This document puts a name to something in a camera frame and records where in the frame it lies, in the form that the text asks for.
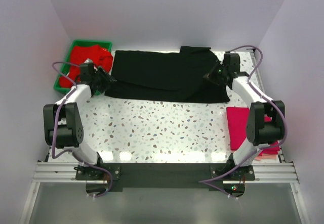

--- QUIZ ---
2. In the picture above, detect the black t shirt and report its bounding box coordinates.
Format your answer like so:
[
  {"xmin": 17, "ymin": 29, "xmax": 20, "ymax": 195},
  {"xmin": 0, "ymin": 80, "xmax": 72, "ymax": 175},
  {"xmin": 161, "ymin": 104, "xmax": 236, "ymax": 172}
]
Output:
[{"xmin": 105, "ymin": 46, "xmax": 230, "ymax": 104}]

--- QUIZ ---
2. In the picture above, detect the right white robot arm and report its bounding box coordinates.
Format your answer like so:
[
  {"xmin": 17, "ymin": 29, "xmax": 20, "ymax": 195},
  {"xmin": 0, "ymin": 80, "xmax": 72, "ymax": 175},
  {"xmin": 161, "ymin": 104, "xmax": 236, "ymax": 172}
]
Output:
[{"xmin": 204, "ymin": 52, "xmax": 287, "ymax": 176}]

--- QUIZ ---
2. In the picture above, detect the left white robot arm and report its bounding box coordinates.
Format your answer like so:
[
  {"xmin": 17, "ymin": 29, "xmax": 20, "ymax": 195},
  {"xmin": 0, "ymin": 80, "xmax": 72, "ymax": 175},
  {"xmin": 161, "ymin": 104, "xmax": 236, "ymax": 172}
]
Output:
[{"xmin": 43, "ymin": 59, "xmax": 116, "ymax": 168}]

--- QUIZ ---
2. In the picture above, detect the red t shirt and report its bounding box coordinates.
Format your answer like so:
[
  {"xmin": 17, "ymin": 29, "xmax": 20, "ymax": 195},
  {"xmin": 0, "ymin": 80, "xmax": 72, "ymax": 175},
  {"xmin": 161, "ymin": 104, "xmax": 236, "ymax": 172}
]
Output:
[{"xmin": 59, "ymin": 44, "xmax": 113, "ymax": 88}]

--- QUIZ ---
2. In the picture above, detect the green plastic tray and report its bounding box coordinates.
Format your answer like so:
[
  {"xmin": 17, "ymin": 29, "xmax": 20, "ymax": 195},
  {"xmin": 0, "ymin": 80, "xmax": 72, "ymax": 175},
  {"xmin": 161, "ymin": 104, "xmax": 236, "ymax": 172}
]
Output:
[{"xmin": 54, "ymin": 39, "xmax": 113, "ymax": 94}]

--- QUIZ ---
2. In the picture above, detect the folded magenta t shirt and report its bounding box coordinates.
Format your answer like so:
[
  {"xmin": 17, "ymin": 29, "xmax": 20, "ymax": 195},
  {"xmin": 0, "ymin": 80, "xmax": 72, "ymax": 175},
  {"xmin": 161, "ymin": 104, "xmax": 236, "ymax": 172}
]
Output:
[{"xmin": 226, "ymin": 106, "xmax": 281, "ymax": 156}]

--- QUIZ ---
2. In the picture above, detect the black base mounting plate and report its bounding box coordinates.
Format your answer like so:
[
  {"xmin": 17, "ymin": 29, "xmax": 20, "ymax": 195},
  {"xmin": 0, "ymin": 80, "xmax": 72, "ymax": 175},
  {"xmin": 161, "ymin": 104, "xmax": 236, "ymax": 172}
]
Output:
[{"xmin": 74, "ymin": 163, "xmax": 255, "ymax": 196}]

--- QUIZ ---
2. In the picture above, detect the folded pink t shirt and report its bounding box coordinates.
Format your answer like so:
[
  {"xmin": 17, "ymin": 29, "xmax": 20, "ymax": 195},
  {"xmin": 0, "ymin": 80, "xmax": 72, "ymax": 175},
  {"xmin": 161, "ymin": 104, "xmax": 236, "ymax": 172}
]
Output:
[{"xmin": 255, "ymin": 154, "xmax": 277, "ymax": 161}]

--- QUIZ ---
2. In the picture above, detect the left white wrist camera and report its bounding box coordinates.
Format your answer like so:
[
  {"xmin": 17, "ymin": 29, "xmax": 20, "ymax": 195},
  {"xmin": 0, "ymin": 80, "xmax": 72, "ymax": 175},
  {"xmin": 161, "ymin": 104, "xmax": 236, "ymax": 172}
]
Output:
[{"xmin": 84, "ymin": 59, "xmax": 94, "ymax": 65}]

